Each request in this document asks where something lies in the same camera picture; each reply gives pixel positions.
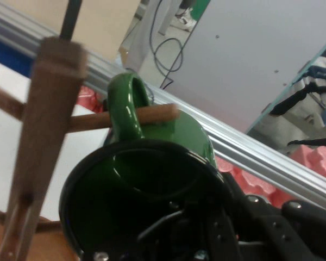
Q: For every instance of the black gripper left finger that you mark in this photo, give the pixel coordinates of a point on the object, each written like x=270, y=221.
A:
x=179, y=236

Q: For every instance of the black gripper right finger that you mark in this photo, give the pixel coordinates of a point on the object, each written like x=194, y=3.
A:
x=274, y=231

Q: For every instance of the green enamel mug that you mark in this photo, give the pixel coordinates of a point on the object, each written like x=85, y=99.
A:
x=125, y=108

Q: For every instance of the brown wooden mug tree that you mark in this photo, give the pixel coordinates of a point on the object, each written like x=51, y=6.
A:
x=49, y=108

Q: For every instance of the white sneaker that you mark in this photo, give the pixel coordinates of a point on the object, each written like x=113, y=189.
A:
x=186, y=19

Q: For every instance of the beige board panel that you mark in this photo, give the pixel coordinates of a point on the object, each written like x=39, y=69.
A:
x=103, y=24

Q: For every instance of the black tripod pole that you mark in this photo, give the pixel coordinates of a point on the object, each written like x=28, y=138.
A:
x=70, y=19

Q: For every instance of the dark blue foam padding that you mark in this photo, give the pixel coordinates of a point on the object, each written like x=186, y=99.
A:
x=8, y=51

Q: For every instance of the aluminium frame rail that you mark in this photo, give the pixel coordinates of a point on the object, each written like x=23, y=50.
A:
x=260, y=160

